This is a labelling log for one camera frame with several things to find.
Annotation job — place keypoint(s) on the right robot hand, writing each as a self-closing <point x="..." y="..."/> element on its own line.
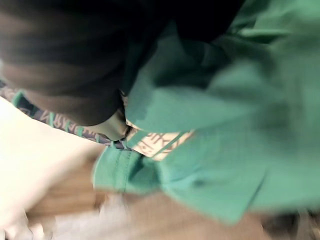
<point x="62" y="50"/>

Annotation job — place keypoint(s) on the green printed t-shirt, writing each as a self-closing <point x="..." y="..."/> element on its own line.
<point x="225" y="125"/>

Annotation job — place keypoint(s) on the white duvet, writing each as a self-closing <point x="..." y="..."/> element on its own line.
<point x="37" y="150"/>

